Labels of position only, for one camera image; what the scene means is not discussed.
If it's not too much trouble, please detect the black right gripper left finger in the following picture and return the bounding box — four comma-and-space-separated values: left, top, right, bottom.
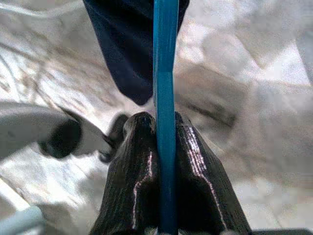
89, 111, 162, 235

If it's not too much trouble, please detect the navy blue garment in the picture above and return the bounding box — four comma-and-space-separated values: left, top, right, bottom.
82, 0, 190, 106

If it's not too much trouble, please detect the blue plastic hanger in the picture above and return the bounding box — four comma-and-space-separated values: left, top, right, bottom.
152, 0, 181, 235

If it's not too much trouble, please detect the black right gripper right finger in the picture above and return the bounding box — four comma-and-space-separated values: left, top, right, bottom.
174, 111, 253, 235

